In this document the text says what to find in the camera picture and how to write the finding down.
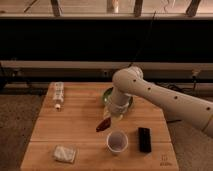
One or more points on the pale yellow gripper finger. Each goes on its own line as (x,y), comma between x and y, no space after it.
(106,114)

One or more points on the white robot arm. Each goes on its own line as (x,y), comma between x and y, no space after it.
(129,81)

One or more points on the black rectangular block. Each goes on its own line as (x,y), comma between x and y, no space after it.
(144,140)

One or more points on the green ceramic bowl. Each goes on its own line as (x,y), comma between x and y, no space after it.
(106,96)

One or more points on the clear plastic bottle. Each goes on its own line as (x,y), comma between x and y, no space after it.
(58,96)

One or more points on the white folded cloth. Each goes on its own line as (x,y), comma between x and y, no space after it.
(64,154)

